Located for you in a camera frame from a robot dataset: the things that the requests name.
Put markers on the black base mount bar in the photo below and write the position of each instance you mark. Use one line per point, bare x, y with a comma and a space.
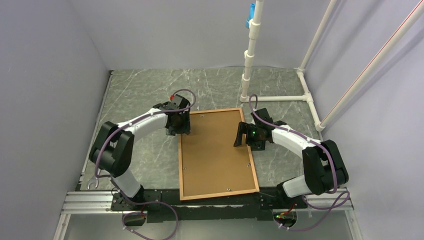
162, 205

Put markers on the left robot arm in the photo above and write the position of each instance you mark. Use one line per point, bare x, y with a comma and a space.
112, 149

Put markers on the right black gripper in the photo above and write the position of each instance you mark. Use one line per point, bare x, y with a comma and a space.
245, 128

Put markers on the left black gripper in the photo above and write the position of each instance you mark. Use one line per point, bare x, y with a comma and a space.
185, 128

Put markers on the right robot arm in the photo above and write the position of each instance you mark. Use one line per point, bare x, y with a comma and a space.
323, 166

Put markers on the blue clip on pipe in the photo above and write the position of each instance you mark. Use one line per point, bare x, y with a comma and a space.
250, 15

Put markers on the wooden picture frame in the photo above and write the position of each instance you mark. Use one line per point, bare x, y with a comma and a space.
218, 197

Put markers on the aluminium rail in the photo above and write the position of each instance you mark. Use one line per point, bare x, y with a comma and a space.
89, 202

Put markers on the silver wrench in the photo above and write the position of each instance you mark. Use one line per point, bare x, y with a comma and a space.
92, 183

